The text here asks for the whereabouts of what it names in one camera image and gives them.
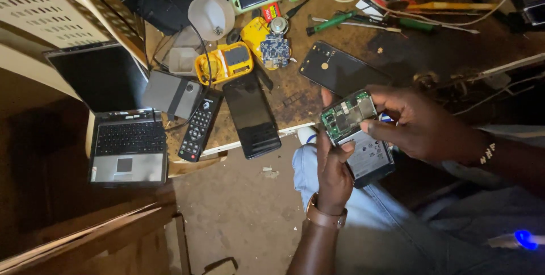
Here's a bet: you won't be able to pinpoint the person's left hand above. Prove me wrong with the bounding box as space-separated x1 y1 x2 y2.
315 88 356 216

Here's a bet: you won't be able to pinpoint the person's right hand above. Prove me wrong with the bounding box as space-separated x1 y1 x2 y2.
360 84 488 165

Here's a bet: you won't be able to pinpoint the smartphone with circuit board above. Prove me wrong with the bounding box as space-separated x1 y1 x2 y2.
320 90 396 189

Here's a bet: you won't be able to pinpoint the person's jeans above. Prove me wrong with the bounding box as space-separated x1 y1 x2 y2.
292 125 545 275

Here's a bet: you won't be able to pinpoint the black smartphone back cover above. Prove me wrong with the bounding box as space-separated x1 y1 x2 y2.
298 40 392 98

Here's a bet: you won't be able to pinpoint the black smartphone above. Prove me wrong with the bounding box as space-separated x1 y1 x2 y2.
222 72 282 160

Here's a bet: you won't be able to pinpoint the blue circuit board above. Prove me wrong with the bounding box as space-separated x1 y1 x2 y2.
260 33 291 69

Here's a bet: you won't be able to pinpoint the black remote control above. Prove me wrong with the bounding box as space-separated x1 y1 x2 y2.
177 92 223 163

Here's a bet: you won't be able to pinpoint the yellow speaker housing half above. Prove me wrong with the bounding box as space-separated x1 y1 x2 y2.
194 41 255 86

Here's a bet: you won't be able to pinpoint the yellow speaker housing with board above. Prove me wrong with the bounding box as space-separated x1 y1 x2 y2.
240 16 293 71

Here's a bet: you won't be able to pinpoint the small round speaker driver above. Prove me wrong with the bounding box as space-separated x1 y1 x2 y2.
270 16 290 35

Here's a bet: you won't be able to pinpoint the blue lit device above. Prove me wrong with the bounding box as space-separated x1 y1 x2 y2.
487 229 545 251

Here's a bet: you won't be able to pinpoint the grey power adapter box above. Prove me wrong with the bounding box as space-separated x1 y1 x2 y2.
141 70 203 120

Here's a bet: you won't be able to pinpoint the clear plastic container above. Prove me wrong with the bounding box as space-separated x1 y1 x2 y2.
168 47 200 76

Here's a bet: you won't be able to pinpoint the white lamp dome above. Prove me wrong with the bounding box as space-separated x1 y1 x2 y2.
188 0 236 41

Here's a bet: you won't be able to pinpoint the silver black laptop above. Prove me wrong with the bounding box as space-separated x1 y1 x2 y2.
43 41 169 188

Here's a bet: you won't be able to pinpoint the beige plastic chair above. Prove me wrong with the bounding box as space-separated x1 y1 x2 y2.
0 0 150 101

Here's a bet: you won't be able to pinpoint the brown wrist strap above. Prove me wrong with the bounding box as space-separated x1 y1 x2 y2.
306 193 348 230

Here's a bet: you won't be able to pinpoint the beaded bracelet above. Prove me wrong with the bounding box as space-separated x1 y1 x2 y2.
480 143 496 166

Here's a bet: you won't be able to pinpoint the dark green handled screwdriver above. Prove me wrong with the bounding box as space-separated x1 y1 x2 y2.
398 18 435 33

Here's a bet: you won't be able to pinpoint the yellow handled tool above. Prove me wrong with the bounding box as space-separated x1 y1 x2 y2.
387 1 498 12

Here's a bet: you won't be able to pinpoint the black cable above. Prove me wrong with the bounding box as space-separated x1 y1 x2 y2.
141 0 213 133

